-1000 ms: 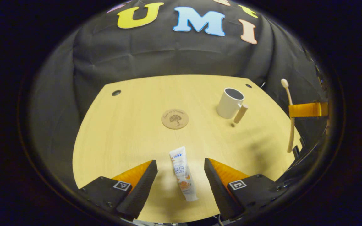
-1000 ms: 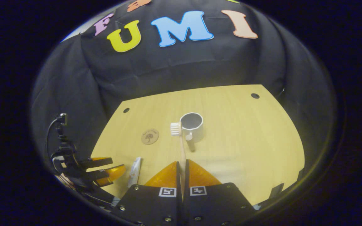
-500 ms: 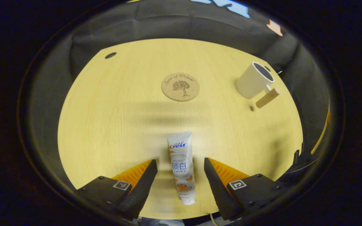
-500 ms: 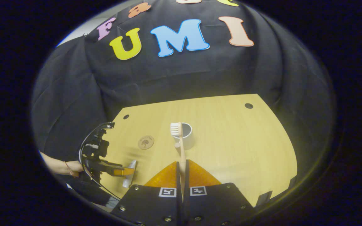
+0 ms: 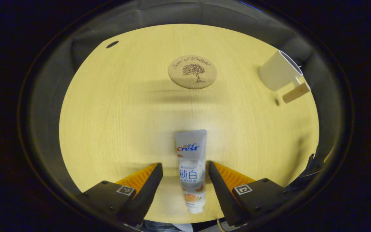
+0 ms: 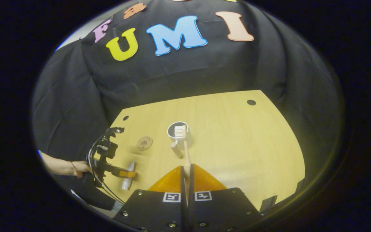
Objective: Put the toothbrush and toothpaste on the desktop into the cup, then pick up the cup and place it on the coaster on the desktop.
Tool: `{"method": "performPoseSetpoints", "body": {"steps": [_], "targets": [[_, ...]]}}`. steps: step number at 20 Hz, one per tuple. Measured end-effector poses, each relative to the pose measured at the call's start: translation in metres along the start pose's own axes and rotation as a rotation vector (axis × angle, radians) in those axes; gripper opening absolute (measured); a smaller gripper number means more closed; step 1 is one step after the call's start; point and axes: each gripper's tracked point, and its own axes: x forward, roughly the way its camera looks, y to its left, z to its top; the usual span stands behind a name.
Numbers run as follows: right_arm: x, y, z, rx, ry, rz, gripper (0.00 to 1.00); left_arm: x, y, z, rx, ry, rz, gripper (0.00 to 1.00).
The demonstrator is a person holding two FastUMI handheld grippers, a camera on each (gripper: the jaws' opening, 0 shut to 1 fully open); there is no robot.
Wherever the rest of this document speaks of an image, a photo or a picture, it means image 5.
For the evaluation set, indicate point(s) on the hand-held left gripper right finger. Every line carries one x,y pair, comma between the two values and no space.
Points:
222,193

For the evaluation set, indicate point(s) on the round cork coaster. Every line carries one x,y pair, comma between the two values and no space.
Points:
192,72

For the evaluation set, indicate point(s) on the white toothpaste tube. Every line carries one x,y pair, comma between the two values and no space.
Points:
191,161

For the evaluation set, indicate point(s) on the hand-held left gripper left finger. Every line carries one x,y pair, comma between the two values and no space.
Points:
147,193

